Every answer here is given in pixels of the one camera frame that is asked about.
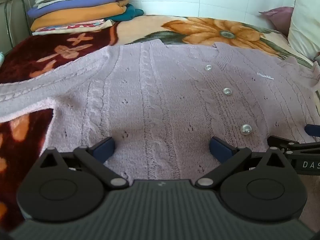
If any pink patterned folded cloth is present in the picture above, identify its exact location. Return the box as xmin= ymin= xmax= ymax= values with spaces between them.
xmin=32 ymin=19 xmax=116 ymax=36

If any teal cloth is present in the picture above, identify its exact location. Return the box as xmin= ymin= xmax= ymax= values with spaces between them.
xmin=105 ymin=3 xmax=144 ymax=22

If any floral plush blanket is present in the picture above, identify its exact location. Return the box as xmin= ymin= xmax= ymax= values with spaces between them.
xmin=0 ymin=14 xmax=316 ymax=230

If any lilac knit cardigan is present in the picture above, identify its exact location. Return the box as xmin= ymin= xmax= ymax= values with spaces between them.
xmin=0 ymin=39 xmax=320 ymax=181

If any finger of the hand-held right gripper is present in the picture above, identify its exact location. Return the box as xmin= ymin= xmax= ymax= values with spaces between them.
xmin=267 ymin=135 xmax=320 ymax=156
xmin=304 ymin=124 xmax=320 ymax=138

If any white pillow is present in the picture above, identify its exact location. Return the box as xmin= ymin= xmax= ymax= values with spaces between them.
xmin=287 ymin=0 xmax=320 ymax=61

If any orange folded cloth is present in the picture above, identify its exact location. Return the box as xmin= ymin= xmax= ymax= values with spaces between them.
xmin=30 ymin=0 xmax=130 ymax=32

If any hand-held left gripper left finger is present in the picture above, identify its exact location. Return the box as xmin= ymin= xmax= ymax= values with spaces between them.
xmin=37 ymin=137 xmax=130 ymax=189

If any pink pillow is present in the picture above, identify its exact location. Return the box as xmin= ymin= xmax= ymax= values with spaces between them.
xmin=258 ymin=6 xmax=294 ymax=37

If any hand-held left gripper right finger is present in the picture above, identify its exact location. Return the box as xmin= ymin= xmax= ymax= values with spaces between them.
xmin=195 ymin=136 xmax=292 ymax=188

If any purple folded cloth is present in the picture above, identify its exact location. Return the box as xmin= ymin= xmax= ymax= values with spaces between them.
xmin=27 ymin=0 xmax=122 ymax=18

